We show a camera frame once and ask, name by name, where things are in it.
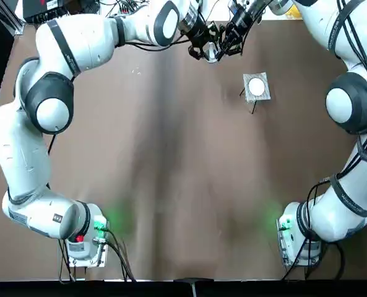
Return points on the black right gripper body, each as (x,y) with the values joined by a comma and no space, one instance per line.
(242,19)

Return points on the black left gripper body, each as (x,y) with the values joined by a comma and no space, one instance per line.
(201,34)

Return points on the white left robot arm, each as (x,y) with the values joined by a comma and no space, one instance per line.
(19,154)

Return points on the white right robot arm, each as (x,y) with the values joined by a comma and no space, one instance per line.
(350,102)

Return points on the small white clay crumbs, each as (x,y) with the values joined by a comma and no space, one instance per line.
(136,71)

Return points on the black metal tripod stand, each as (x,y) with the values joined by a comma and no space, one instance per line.
(254,108)

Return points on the black box device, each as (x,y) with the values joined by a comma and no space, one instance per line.
(37,12)

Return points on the small red plug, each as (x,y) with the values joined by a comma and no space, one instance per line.
(79,238)

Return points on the aluminium frame profile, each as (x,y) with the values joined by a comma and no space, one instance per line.
(17,26)

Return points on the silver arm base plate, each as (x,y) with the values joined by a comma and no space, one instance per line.
(283,247)
(104,258)

